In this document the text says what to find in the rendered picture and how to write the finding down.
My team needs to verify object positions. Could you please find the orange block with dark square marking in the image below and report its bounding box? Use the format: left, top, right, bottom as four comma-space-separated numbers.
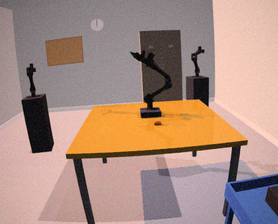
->
154, 121, 162, 126

